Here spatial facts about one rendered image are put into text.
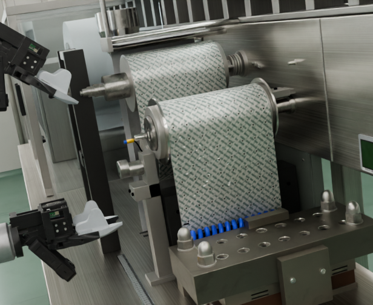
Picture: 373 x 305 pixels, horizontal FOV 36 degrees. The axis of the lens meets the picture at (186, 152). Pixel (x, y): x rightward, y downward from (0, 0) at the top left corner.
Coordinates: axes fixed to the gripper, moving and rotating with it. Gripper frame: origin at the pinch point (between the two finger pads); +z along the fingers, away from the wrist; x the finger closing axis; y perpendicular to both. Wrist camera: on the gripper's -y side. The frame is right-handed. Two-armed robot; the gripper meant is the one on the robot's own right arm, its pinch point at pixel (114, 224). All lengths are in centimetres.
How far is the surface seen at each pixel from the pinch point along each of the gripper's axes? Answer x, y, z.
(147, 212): 7.7, -1.7, 8.7
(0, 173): 556, -105, -40
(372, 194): 232, -109, 222
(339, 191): 15, -12, 62
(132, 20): 72, 40, 28
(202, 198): -0.4, 1.0, 19.4
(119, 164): 8.0, 10.2, 4.6
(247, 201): -0.5, -2.2, 29.6
